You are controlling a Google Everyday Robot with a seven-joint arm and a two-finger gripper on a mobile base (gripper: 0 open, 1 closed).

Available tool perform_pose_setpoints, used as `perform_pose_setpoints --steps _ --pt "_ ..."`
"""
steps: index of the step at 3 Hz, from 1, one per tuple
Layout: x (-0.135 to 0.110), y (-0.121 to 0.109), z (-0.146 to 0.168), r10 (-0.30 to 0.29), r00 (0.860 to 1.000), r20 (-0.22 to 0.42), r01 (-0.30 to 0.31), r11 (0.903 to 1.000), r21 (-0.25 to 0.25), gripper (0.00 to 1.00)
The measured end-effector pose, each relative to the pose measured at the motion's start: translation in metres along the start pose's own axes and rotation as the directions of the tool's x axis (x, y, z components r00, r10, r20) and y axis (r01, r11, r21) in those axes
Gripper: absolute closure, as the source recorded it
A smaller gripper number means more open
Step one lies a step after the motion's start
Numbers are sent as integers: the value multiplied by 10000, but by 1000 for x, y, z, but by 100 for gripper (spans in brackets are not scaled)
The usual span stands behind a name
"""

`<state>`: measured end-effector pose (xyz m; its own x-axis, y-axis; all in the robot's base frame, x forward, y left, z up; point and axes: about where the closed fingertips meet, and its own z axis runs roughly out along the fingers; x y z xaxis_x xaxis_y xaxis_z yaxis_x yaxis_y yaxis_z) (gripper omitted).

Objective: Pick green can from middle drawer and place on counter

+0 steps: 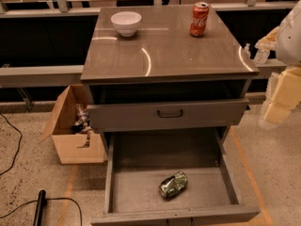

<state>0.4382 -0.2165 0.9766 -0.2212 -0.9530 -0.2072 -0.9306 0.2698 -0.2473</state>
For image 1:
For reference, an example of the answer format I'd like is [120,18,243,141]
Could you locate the grey cabinet with counter top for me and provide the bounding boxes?
[80,5,261,155]

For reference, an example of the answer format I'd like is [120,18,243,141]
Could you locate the small clear pump bottle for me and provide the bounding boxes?
[244,43,251,58]

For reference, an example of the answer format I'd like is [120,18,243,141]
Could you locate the closed grey top drawer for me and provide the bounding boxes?
[87,99,248,132]

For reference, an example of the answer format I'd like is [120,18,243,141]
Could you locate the black floor cable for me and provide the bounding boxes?
[0,112,24,176]

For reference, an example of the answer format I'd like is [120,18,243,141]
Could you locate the crumpled items in box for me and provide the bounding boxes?
[71,104,94,148]

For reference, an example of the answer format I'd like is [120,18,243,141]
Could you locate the white ceramic bowl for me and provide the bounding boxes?
[111,11,142,37]

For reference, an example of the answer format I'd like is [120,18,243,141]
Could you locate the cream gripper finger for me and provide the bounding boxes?
[255,27,278,51]
[259,67,301,129]

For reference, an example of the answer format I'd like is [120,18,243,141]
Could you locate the black power strip with cable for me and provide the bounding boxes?
[0,190,83,226]

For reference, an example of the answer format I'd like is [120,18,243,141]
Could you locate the open grey middle drawer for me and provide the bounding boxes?
[91,127,260,226]

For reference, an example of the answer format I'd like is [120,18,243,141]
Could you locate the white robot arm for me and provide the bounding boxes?
[255,1,301,129]

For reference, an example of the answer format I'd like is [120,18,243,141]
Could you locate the green soda can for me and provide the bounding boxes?
[159,170,188,199]

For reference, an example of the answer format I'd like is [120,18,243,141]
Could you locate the cardboard box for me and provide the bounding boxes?
[40,84,106,164]

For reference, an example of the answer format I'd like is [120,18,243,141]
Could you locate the clear sanitizer pump bottle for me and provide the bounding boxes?
[254,47,270,64]

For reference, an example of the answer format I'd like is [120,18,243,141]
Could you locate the red cola can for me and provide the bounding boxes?
[190,2,209,37]

